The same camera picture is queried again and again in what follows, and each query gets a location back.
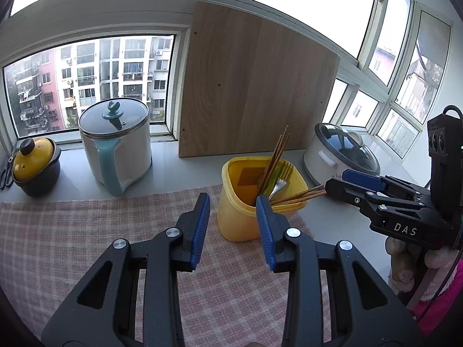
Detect brown wooden chopstick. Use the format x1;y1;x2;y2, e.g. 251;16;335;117
269;184;327;205
271;189;326;205

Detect silver metal fork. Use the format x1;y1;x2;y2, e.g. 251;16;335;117
268;162;293;201

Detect red chopstick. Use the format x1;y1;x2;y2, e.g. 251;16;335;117
256;125;290;196

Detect green plastic utensil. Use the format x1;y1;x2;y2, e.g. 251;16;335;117
262;164;286;196

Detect right hand pink sleeve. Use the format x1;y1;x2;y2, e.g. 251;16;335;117
385;237;462;336

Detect white floral rice cooker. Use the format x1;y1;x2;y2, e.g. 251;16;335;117
303;123;381;185

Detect pink checkered cloth mat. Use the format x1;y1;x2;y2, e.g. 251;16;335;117
1;187;293;346

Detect yellow plastic utensil holder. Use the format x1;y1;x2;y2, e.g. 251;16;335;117
216;156;309;243

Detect yellow lidded black pot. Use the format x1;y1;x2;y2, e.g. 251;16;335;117
12;137;61;198

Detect black scissors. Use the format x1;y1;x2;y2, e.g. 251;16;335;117
0;150;15;190

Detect large wooden board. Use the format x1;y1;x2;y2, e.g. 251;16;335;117
179;2;340;158

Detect white teal electric pot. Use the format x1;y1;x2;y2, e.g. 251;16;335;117
78;98;152;197

